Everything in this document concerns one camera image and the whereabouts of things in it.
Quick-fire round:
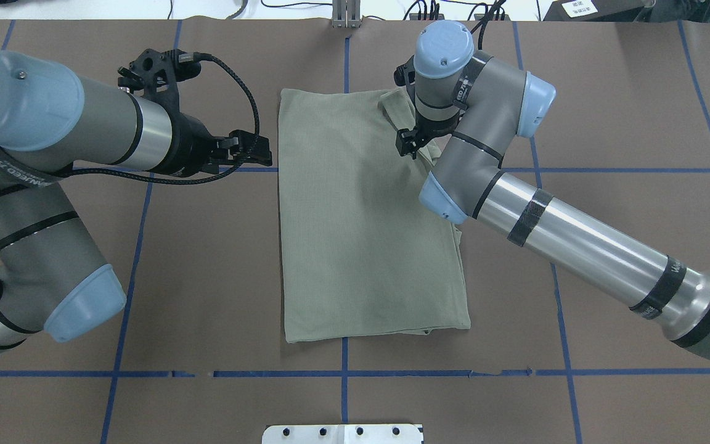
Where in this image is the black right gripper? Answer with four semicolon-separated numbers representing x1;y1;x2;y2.
395;120;454;160

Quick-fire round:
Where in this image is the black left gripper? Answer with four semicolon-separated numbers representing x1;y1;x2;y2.
164;113;273;178

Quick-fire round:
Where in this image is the olive green long-sleeve shirt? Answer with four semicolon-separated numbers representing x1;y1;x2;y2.
278;88;471;343

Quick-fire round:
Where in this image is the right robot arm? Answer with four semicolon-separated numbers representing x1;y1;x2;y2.
394;20;710;360

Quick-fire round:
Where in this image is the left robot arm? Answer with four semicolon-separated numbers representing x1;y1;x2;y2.
0;49;272;354

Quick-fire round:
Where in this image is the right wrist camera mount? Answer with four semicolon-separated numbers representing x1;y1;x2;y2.
393;56;416;87

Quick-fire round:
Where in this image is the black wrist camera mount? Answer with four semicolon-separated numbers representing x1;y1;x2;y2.
116;49;201;109

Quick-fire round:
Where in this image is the aluminium frame post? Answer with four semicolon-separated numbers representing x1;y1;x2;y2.
330;0;362;29

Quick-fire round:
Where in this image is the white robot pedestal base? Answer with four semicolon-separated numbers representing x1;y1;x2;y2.
261;422;425;443

